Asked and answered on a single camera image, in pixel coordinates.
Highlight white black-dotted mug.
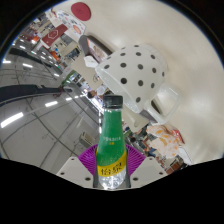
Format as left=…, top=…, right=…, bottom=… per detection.
left=94, top=44, right=181, bottom=126

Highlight ceiling air conditioner unit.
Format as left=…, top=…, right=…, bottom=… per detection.
left=79, top=131, right=98, bottom=148

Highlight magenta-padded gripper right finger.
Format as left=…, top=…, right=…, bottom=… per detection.
left=123, top=143, right=169, bottom=190

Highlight colourful sticker leaflet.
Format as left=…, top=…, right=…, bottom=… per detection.
left=54, top=9, right=87, bottom=34

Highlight flat round red coaster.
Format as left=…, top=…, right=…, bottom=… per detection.
left=70, top=2, right=92, bottom=22

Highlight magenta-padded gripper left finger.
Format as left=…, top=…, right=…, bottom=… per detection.
left=55, top=143, right=100, bottom=190

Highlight dark food tray with liner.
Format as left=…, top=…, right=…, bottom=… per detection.
left=78, top=34, right=114, bottom=64

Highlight white paper napkin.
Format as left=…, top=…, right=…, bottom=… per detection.
left=83, top=55, right=98, bottom=70

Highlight green-labelled clear drink bottle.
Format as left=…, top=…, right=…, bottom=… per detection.
left=95, top=94, right=128, bottom=191

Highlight ceiling strip lights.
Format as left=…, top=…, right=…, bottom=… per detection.
left=0, top=36, right=81, bottom=129

